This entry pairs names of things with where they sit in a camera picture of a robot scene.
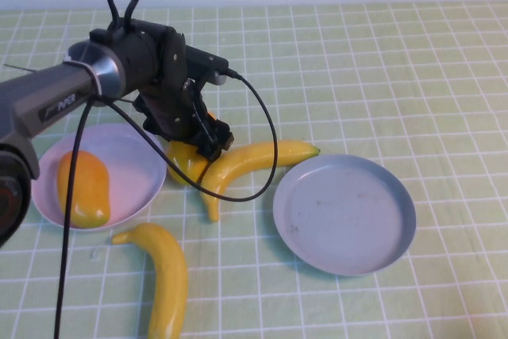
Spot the pink round plate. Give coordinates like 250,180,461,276
31,123,167,233

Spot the green checked tablecloth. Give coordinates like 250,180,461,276
0,1,508,339

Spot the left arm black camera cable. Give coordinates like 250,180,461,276
53,68,279,339

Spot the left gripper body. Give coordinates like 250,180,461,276
133,76,235,152

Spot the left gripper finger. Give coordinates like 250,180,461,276
194,146,222,162

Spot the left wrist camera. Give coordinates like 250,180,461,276
183,45,230,87

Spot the yellow banana with green tip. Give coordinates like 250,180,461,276
199,140,321,223

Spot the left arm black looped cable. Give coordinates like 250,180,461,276
106,0,142,33

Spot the long yellow banana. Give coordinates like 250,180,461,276
110,222,189,339

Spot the yellow mango with green tip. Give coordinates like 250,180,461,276
165,111,217,186

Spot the orange mango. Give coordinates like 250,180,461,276
57,151,111,229

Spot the grey-blue round plate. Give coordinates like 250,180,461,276
271,153,417,277

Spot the white cable tie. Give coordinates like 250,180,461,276
64,60,104,98

